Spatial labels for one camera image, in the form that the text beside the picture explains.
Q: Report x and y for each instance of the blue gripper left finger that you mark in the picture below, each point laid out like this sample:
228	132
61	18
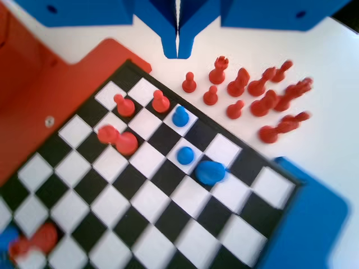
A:
165	28

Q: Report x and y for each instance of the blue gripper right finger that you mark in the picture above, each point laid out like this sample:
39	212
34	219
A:
190	25

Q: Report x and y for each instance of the blue chess pawn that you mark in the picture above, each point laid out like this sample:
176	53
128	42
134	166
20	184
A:
179	117
185	155

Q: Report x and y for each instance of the red chess rook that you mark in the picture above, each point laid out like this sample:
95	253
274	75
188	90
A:
42	238
218	72

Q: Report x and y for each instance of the red chess pawn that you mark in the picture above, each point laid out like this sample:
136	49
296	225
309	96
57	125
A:
259	85
188	83
160	102
211	96
281	72
235	110
124	106

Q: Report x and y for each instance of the red chess king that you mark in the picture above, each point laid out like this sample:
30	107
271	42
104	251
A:
293	93

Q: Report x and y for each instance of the blue chess king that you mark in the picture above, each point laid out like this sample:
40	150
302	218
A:
210	173

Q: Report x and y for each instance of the blue rook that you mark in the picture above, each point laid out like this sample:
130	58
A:
7	236

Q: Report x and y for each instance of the black white chessboard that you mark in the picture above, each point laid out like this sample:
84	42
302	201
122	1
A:
140	182

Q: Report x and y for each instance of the red base plate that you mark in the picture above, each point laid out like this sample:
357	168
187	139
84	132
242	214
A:
42	84

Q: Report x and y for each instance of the blue base plate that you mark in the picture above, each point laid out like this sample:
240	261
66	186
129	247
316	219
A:
308	224

